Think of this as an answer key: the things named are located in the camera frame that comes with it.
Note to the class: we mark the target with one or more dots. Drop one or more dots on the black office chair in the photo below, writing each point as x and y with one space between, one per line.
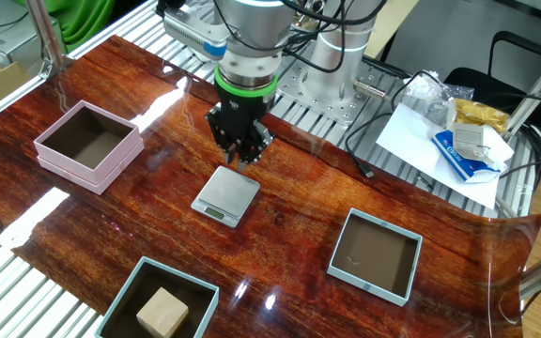
477 84

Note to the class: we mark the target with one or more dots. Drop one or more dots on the brass metal fittings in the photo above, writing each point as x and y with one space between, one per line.
305 21

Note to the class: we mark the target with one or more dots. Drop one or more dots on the silver digital scale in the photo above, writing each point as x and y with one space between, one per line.
228 190

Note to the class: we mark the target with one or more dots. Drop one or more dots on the pink cardboard box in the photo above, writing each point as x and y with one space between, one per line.
64 162

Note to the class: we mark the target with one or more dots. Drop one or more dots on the white paper sheet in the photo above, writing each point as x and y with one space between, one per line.
406 141

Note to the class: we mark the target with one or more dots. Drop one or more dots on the deep light blue box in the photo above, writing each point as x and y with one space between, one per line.
176 284

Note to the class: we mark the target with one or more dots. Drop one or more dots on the gold foil bag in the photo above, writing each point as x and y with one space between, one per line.
479 115

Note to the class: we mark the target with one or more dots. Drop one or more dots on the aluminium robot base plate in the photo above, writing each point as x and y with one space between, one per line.
355 110

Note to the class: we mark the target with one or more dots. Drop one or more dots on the small white card box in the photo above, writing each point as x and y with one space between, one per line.
470 138

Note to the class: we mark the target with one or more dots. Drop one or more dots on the grey metal case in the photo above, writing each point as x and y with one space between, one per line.
3 37

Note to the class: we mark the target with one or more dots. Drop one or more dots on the blue tissue pack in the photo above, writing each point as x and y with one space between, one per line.
453 157

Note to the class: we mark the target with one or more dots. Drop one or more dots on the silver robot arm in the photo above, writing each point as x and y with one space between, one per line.
251 28

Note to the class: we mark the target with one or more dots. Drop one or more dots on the beige board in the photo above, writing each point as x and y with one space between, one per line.
392 23

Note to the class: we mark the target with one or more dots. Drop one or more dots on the green cloth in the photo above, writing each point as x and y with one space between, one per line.
82 19

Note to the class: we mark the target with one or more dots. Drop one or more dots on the light wooden cube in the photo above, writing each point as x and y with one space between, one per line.
162 312

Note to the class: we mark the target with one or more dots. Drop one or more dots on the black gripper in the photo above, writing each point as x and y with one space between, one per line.
244 110

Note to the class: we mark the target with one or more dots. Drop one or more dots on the shallow light blue box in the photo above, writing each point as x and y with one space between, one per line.
374 256

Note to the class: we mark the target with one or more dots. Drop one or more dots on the glossy wood-grain mat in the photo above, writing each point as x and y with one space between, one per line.
298 211

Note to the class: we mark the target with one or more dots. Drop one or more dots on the clear plastic bag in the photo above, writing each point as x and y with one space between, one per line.
421 87

